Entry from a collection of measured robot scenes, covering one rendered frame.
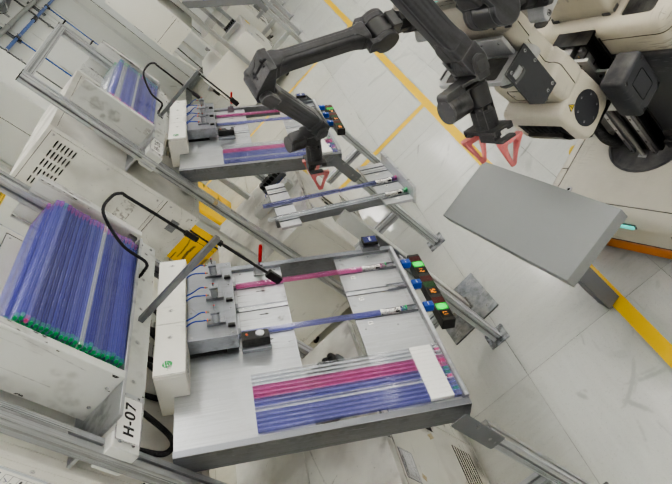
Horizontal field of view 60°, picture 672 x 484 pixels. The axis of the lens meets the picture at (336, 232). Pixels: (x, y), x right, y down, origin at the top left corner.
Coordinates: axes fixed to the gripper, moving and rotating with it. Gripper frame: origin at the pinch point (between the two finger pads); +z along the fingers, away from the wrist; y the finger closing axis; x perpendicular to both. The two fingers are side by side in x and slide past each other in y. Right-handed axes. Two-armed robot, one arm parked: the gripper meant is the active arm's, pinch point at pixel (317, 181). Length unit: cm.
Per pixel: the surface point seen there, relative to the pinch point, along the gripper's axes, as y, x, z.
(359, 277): 38.5, 2.8, 17.4
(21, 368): 81, -82, -10
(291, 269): 25.7, -16.8, 17.4
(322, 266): 26.2, -6.4, 18.5
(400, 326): 64, 7, 19
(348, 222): 2.5, 9.6, 17.6
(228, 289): 41, -38, 9
